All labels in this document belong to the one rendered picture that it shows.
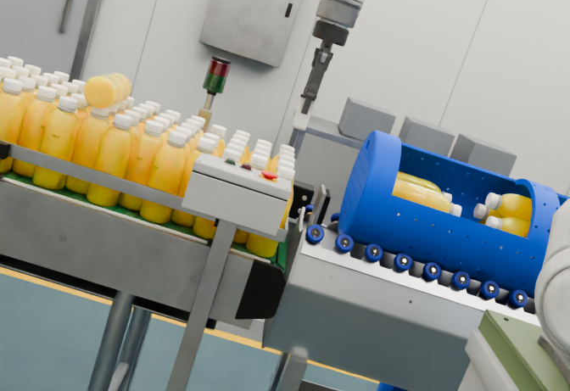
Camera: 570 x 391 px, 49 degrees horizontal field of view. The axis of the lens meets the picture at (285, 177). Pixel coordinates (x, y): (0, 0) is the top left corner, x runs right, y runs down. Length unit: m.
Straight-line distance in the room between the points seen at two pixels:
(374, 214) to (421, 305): 0.26
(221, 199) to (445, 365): 0.75
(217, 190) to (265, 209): 0.10
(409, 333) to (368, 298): 0.14
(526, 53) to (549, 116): 0.52
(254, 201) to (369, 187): 0.32
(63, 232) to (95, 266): 0.10
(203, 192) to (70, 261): 0.39
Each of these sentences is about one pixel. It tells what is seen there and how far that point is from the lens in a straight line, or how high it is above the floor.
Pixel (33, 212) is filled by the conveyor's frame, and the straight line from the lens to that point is 1.49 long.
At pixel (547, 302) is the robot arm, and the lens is 0.80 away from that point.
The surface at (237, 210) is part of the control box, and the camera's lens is 1.26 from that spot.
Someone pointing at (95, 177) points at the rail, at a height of 0.96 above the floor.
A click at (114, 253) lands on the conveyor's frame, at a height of 0.82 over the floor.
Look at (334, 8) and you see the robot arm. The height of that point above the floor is 1.47.
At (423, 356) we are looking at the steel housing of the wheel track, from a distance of 1.66.
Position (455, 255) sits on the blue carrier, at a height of 1.02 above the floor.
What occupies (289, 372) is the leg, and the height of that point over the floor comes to 0.59.
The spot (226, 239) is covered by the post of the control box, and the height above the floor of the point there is 0.95.
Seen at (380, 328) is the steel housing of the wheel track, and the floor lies 0.79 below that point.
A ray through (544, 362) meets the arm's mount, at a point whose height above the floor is 1.04.
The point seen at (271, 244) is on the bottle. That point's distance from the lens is 1.43.
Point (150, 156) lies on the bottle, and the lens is 1.45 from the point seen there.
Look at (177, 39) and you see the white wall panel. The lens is 4.83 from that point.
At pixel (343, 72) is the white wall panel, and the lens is 4.80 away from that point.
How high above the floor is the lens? 1.38
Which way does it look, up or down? 12 degrees down
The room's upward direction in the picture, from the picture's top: 18 degrees clockwise
